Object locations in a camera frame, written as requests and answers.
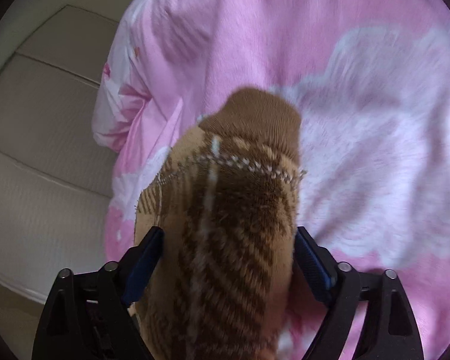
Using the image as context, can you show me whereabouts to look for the brown beige knitted sweater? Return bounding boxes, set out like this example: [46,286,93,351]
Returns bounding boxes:
[135,88,302,359]

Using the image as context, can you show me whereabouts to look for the pink floral quilt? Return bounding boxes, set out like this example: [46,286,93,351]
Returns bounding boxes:
[91,0,450,359]

